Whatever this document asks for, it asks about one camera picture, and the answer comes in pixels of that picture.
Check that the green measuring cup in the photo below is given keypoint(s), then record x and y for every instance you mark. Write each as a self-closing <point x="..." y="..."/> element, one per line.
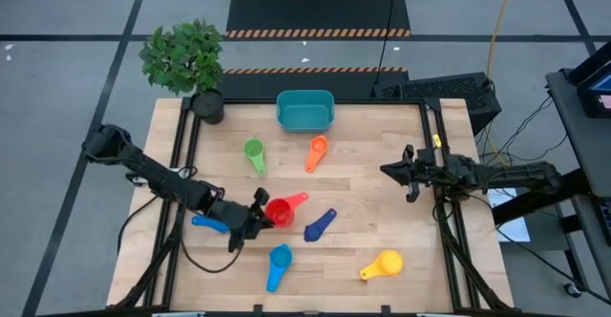
<point x="253" y="149"/>

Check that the black aluminium table frame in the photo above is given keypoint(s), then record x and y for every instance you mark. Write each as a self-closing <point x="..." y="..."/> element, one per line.
<point x="248" y="101"/>

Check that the orange measuring cup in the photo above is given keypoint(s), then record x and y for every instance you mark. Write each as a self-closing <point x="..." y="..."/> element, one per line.
<point x="318" y="145"/>

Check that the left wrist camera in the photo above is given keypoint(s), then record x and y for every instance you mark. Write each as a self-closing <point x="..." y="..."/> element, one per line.
<point x="261" y="196"/>

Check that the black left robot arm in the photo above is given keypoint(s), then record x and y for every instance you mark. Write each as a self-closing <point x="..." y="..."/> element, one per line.
<point x="148" y="169"/>

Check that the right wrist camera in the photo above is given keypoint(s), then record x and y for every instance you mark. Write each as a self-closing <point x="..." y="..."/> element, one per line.
<point x="413" y="194"/>

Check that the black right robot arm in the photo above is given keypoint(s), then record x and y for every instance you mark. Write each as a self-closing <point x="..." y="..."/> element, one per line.
<point x="525" y="174"/>

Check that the black side table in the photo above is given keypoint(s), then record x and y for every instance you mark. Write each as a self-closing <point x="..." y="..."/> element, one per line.
<point x="582" y="135"/>

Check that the black hazard-striped floor mat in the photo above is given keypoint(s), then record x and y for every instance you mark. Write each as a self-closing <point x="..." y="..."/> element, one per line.
<point x="315" y="11"/>
<point x="296" y="85"/>

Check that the black plant pot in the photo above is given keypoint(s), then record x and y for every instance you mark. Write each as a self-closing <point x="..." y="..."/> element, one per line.
<point x="207" y="107"/>

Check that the navy measuring cup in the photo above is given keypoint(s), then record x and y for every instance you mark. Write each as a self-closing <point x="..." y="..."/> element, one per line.
<point x="312" y="232"/>

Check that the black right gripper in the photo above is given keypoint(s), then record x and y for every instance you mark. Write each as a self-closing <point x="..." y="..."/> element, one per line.
<point x="429" y="169"/>

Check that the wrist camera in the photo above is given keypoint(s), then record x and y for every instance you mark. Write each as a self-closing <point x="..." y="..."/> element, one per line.
<point x="413" y="194"/>
<point x="261" y="196"/>

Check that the black laptop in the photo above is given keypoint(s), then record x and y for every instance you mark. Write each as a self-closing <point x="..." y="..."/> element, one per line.
<point x="596" y="102"/>

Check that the medium blue measuring cup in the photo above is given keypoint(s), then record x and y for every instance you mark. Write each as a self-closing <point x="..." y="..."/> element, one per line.
<point x="205" y="222"/>

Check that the red measuring cup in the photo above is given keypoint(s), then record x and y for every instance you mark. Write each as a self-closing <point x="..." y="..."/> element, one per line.
<point x="281" y="212"/>

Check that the white paper sheet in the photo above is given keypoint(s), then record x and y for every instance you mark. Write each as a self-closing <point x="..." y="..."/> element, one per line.
<point x="518" y="231"/>

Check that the yellow measuring cup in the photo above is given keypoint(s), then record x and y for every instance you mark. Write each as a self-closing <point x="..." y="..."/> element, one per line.
<point x="389" y="263"/>

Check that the light blue measuring cup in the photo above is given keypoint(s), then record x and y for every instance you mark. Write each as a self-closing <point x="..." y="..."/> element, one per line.
<point x="280" y="257"/>

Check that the teal plastic basket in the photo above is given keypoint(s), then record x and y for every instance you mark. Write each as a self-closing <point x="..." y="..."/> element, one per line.
<point x="305" y="116"/>

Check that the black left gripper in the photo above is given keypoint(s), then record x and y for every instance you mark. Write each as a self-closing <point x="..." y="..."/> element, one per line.
<point x="236" y="219"/>

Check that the green artificial plant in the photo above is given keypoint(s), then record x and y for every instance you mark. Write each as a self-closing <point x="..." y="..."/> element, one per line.
<point x="181" y="59"/>

